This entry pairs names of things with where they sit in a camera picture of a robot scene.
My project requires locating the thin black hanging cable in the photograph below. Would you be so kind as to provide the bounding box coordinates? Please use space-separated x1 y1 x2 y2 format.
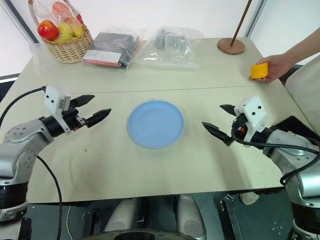
36 154 63 240

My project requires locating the grey rounded robot leg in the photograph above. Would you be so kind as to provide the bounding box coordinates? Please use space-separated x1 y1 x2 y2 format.
103 196 141 234
175 194 207 239

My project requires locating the white rounded shoe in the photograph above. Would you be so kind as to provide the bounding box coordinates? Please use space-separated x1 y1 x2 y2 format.
239 190 261 206

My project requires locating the light blue round plate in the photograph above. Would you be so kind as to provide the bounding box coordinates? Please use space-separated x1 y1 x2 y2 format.
127 99 186 150

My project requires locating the brown wooden pole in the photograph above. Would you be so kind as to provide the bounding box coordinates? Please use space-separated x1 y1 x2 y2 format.
229 0 253 47

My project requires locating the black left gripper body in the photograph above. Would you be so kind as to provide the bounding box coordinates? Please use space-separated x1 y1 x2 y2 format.
61 104 89 132

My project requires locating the small clear plastic bag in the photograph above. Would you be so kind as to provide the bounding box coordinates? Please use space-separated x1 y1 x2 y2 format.
29 43 50 76

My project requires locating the woven wicker basket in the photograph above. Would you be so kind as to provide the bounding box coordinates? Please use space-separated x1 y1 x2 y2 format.
27 0 94 65

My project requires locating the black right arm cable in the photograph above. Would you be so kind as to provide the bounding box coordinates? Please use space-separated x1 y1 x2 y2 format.
231 126 320 187

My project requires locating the flat black board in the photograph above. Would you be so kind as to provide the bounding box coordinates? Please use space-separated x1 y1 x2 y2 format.
273 115 320 146

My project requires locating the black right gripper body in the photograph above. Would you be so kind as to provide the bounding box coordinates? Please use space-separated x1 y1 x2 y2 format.
231 113 249 141

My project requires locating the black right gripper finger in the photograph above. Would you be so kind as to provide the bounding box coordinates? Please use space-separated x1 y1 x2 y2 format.
219 104 238 117
201 121 235 148

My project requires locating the person's bare hand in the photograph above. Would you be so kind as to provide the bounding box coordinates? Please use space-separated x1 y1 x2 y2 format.
248 54 293 84

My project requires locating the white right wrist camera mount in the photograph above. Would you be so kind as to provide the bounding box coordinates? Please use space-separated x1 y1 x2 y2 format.
234 95 267 142

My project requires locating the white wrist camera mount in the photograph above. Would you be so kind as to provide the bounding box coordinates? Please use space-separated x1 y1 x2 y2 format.
234 95 267 142
44 85 73 136

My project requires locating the red apple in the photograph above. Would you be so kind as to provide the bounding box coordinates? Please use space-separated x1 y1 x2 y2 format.
37 20 60 42

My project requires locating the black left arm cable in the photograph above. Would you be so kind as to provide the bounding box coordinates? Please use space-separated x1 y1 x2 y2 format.
0 85 48 126

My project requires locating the clear bag with grey items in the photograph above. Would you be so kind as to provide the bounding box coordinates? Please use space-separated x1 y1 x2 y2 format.
131 25 201 70

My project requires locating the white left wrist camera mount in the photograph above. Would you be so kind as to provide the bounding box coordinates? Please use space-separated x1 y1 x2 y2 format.
44 85 73 136

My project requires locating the white cushioned chair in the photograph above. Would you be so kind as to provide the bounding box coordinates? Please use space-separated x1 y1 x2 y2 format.
284 58 320 121

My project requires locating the round wooden stand base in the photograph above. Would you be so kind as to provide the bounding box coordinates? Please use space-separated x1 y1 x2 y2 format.
216 37 246 56

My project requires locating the large yellow fruit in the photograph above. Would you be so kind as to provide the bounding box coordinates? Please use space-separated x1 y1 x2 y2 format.
53 21 75 44

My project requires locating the yellow lemon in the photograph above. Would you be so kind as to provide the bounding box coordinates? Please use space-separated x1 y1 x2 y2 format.
72 24 85 38

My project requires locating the metal table leg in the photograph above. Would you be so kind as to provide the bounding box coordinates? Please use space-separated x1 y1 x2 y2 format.
219 193 242 240

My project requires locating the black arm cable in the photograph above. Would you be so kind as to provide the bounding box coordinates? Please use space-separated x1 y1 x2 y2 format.
231 126 320 187
0 85 48 126

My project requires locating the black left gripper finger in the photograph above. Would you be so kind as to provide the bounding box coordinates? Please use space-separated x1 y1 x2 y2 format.
70 94 96 109
85 107 112 129

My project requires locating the clear bag with dark cloth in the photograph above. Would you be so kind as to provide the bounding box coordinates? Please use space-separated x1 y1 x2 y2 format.
82 25 148 71

